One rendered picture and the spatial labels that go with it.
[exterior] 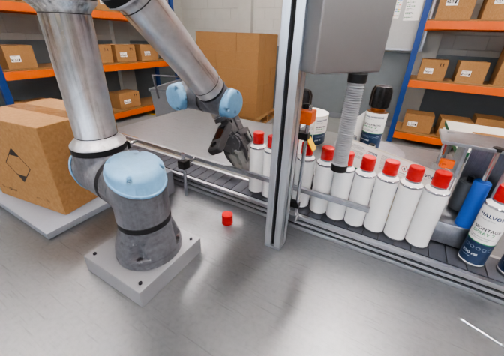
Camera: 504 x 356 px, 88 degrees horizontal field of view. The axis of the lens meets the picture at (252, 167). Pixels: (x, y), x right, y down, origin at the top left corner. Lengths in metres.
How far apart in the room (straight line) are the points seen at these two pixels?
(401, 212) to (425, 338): 0.26
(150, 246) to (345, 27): 0.58
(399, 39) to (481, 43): 1.05
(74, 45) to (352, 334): 0.75
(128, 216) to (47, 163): 0.36
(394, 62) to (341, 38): 4.59
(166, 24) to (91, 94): 0.21
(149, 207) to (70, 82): 0.28
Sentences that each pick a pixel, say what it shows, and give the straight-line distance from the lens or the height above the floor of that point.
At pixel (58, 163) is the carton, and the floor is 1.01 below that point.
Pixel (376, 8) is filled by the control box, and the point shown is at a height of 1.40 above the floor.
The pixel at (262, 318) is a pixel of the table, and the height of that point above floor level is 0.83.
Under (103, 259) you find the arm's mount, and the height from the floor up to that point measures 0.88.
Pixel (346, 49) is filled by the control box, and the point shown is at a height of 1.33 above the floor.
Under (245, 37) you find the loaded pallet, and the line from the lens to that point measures 4.23.
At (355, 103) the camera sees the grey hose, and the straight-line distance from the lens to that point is 0.57.
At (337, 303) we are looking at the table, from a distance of 0.67.
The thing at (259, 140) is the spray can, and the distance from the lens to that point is 0.79.
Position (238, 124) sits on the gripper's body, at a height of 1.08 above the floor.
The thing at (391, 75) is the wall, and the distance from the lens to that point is 5.13.
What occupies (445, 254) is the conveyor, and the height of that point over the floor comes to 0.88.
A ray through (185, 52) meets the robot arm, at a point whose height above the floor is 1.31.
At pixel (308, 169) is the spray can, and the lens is 0.75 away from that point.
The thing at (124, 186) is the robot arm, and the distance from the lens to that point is 0.55.
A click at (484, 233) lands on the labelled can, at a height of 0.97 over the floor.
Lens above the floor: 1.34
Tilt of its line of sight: 27 degrees down
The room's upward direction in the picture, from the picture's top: 2 degrees clockwise
